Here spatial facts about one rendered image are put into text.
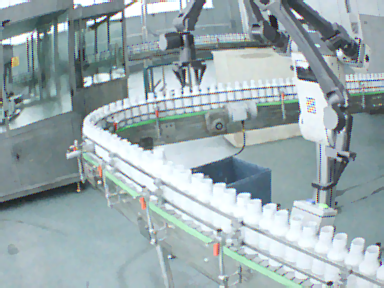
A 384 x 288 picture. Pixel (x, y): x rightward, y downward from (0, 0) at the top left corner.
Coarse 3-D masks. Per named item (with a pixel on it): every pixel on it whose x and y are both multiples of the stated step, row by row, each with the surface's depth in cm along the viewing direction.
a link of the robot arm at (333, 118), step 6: (342, 90) 114; (348, 96) 113; (348, 102) 113; (324, 108) 111; (330, 108) 109; (336, 108) 110; (342, 108) 114; (348, 108) 115; (324, 114) 110; (330, 114) 109; (336, 114) 107; (342, 114) 110; (324, 120) 110; (330, 120) 109; (336, 120) 107; (342, 120) 109; (330, 126) 109; (336, 126) 107; (342, 126) 109
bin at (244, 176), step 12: (192, 168) 216; (204, 168) 220; (216, 168) 223; (228, 168) 227; (240, 168) 223; (252, 168) 214; (264, 168) 205; (216, 180) 225; (228, 180) 228; (240, 180) 225; (252, 180) 197; (264, 180) 201; (240, 192) 194; (252, 192) 198; (264, 192) 202; (264, 204) 204
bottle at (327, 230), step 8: (320, 232) 93; (328, 232) 91; (320, 240) 92; (328, 240) 91; (320, 248) 92; (328, 248) 91; (312, 264) 95; (320, 264) 92; (312, 272) 95; (320, 272) 93; (312, 280) 95
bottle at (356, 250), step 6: (354, 240) 84; (360, 240) 83; (354, 246) 81; (360, 246) 81; (354, 252) 81; (360, 252) 81; (348, 258) 83; (354, 258) 81; (360, 258) 81; (348, 264) 82; (354, 264) 81; (348, 276) 82; (354, 276) 82; (348, 282) 83; (354, 282) 82
